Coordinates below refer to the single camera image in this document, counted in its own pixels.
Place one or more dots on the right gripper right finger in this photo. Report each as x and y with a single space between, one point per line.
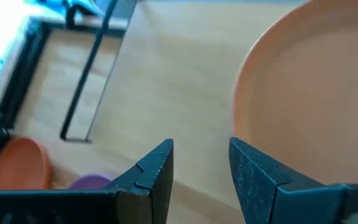
259 193

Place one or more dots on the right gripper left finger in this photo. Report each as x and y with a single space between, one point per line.
148 186

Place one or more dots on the purple plate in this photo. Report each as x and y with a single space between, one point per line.
89 183

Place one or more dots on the light peach plate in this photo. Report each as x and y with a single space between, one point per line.
315 93

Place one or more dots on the orange plate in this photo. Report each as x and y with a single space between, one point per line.
20 165

